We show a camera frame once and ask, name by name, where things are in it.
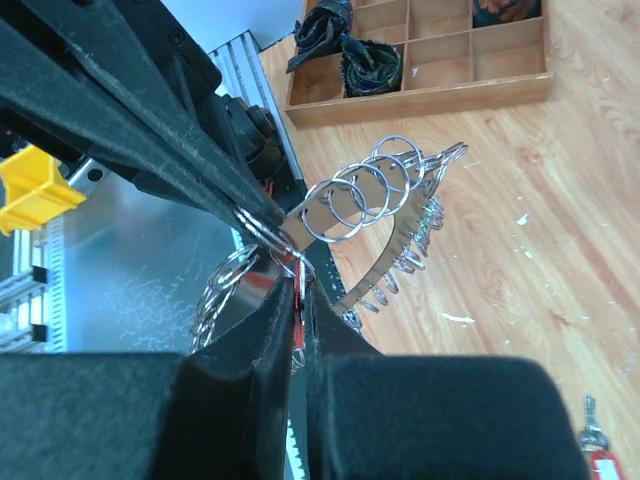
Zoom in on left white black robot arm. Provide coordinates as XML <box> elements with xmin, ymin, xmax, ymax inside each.
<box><xmin>1</xmin><ymin>1</ymin><xmax>284</xmax><ymax>230</ymax></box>

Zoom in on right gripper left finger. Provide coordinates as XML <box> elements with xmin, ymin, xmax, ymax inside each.
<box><xmin>1</xmin><ymin>279</ymin><xmax>293</xmax><ymax>479</ymax></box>

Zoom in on yellow plastic bin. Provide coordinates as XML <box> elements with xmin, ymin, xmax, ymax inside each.
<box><xmin>1</xmin><ymin>145</ymin><xmax>87</xmax><ymax>236</ymax></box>

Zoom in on dark bundle in tray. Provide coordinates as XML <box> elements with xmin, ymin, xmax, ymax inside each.
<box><xmin>340</xmin><ymin>34</ymin><xmax>403</xmax><ymax>98</ymax></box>
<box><xmin>286</xmin><ymin>0</ymin><xmax>353</xmax><ymax>74</ymax></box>

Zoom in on metal disc with keyrings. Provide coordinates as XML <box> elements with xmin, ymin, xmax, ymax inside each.
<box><xmin>190</xmin><ymin>135</ymin><xmax>469</xmax><ymax>352</ymax></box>

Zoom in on wooden compartment tray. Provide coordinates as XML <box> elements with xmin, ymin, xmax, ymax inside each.
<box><xmin>285</xmin><ymin>1</ymin><xmax>553</xmax><ymax>128</ymax></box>

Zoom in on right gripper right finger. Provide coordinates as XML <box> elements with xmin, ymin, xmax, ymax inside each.
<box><xmin>313</xmin><ymin>309</ymin><xmax>589</xmax><ymax>479</ymax></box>

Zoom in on blue yellow patterned cloth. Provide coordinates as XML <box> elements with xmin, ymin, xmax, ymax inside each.
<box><xmin>472</xmin><ymin>0</ymin><xmax>541</xmax><ymax>28</ymax></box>

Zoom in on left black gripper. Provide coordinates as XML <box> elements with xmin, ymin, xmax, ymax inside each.
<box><xmin>0</xmin><ymin>0</ymin><xmax>286</xmax><ymax>236</ymax></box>

